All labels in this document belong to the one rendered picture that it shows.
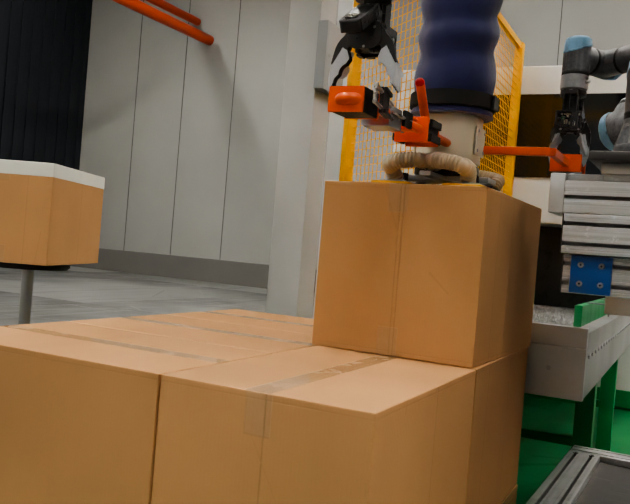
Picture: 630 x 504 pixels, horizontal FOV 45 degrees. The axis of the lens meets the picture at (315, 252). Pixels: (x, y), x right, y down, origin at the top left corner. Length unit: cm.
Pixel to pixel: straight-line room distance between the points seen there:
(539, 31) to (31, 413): 1086
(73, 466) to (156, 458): 19
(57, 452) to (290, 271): 204
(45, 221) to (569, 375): 200
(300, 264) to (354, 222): 157
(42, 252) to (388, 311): 173
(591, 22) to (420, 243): 1017
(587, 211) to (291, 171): 187
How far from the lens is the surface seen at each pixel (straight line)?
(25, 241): 318
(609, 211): 180
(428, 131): 181
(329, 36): 346
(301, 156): 340
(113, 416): 142
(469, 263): 171
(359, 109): 148
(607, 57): 236
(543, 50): 1181
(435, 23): 207
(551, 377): 236
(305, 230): 338
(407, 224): 176
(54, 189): 316
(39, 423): 155
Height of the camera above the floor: 78
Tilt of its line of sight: level
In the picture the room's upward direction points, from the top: 5 degrees clockwise
